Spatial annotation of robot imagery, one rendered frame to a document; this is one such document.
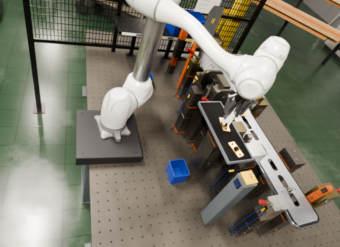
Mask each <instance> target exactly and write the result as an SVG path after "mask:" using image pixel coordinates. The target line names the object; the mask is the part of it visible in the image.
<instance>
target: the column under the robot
mask: <svg viewBox="0 0 340 247"><path fill-rule="evenodd" d="M84 203H90V184H89V165H82V168H81V204H84Z"/></svg>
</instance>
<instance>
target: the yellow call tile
mask: <svg viewBox="0 0 340 247"><path fill-rule="evenodd" d="M240 174H241V176H242V178H243V180H244V182H245V184H246V185H251V184H257V183H258V181H257V179H256V177H255V175H254V173H253V172H252V170H250V171H244V172H240Z"/></svg>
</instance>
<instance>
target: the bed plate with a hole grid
mask: <svg viewBox="0 0 340 247"><path fill-rule="evenodd" d="M126 53H129V49H117V48H115V52H111V48H104V47H90V46H86V81H87V110H101V108H102V103H103V100H104V97H105V95H106V94H107V93H108V92H109V91H110V90H111V89H113V88H117V87H121V88H122V87H123V85H124V83H125V81H126V79H127V77H128V75H129V74H130V73H132V72H133V71H134V66H135V62H136V58H137V54H138V50H134V51H133V53H134V54H135V56H127V54H126ZM164 54H165V52H157V54H156V57H155V60H154V64H153V67H152V70H151V73H152V76H153V79H152V85H153V92H152V95H151V97H150V98H149V100H148V101H147V102H146V103H144V104H143V105H142V106H141V107H139V108H138V109H136V110H135V111H134V116H135V121H136V126H137V131H138V136H139V141H140V146H141V152H142V159H141V162H131V163H110V164H89V184H90V218H91V247H340V210H339V209H338V207H337V206H336V204H335V203H334V201H333V200H332V201H330V202H329V203H327V204H326V205H324V206H321V207H317V208H316V209H314V210H315V211H316V213H317V214H318V216H319V219H320V221H319V223H318V224H316V225H313V226H310V227H307V228H303V229H296V228H294V227H293V226H292V225H291V224H288V225H287V226H285V227H283V228H281V229H280V230H278V232H276V233H273V234H269V235H266V236H263V237H260V235H259V233H258V230H257V229H255V230H254V231H252V232H251V233H250V234H248V235H245V236H241V237H238V238H237V237H236V235H235V234H233V233H235V232H234V231H233V232H232V233H230V231H229V229H231V228H232V226H231V225H232V224H235V223H236V222H237V221H238V220H240V219H241V218H242V217H244V216H247V215H248V214H249V213H251V212H252V211H253V210H254V207H255V206H257V205H258V204H259V200H260V199H263V200H264V199H265V198H267V197H269V196H273V195H274V194H273V192H272V190H268V191H265V192H264V193H263V194H262V195H260V196H259V198H257V199H252V200H247V201H243V200H242V199H241V200H240V201H239V202H238V203H237V204H236V205H235V206H234V207H232V208H231V209H230V210H229V211H227V212H226V213H225V214H224V215H223V216H222V217H221V218H220V219H218V220H217V223H215V224H211V225H207V226H204V224H203V221H202V219H201V216H200V213H199V212H202V211H203V210H204V209H205V207H206V206H207V205H208V204H209V203H210V202H211V201H212V200H213V199H214V198H215V197H216V196H217V195H218V194H217V193H216V190H213V191H211V189H210V188H211V187H213V185H212V184H213V183H212V181H214V180H215V179H216V178H217V177H218V176H219V175H220V173H219V171H218V170H220V169H221V168H222V167H223V166H224V164H225V163H226V161H225V159H224V160H223V161H222V163H221V164H220V167H218V168H211V169H209V170H208V171H207V172H206V173H205V175H204V176H203V177H202V179H201V180H200V183H193V184H188V182H187V179H186V180H185V182H182V183H176V184H170V182H169V179H168V176H167V173H166V168H167V166H168V164H169V161H170V160H176V159H184V160H185V162H186V165H187V164H188V163H189V161H190V160H191V158H192V157H193V155H194V153H195V151H194V149H193V148H191V147H193V146H192V143H188V142H187V140H186V138H185V135H184V133H181V134H176V132H175V130H174V128H173V125H174V124H175V122H176V120H177V118H178V116H179V115H177V112H176V111H178V113H180V112H179V109H180V108H181V106H182V103H183V101H184V99H177V96H175V95H176V93H177V91H178V89H177V84H178V82H179V79H180V77H181V74H182V72H183V69H184V67H185V64H186V62H187V59H188V57H189V54H183V55H184V57H185V59H186V61H185V60H178V61H177V63H176V67H175V70H174V73H168V72H167V68H168V65H169V63H170V61H171V59H172V56H173V53H169V55H168V56H169V59H167V58H162V55H164ZM173 96H174V97H173ZM264 99H265V100H266V102H267V103H268V106H267V107H266V108H265V109H264V111H263V112H262V113H261V114H260V116H259V117H257V118H256V120H257V122H258V124H259V125H260V127H261V128H262V130H263V131H264V133H265V134H266V136H267V137H268V139H269V140H270V142H271V143H272V145H273V146H274V148H275V150H276V151H277V153H279V152H280V151H281V150H282V149H283V148H284V147H288V146H295V148H296V149H297V151H298V152H299V153H300V155H301V156H302V158H303V159H304V160H305V162H306V164H304V165H303V166H302V167H301V168H299V169H297V170H296V171H294V172H293V173H292V176H293V177H294V179H295V180H296V182H297V183H298V185H299V186H300V188H301V190H302V191H303V193H304V194H305V193H307V192H308V191H310V190H311V189H313V188H314V187H316V185H320V184H322V183H321V181H320V180H319V178H318V177H317V175H316V174H315V172H314V171H313V169H312V168H311V166H310V165H309V163H308V161H307V160H306V158H305V157H304V155H303V154H302V152H301V151H300V149H299V148H298V146H297V145H296V143H295V141H294V140H293V138H292V137H291V135H290V134H289V132H288V131H287V129H286V128H285V126H284V125H283V123H282V122H281V120H280V118H279V117H278V115H277V114H276V112H275V111H274V109H273V108H272V106H271V105H270V103H269V102H268V100H267V99H266V97H265V98H264ZM172 128H173V129H172ZM171 129H172V130H171ZM189 148H191V149H189ZM210 185H212V186H211V187H210ZM231 234H233V235H232V236H231Z"/></svg>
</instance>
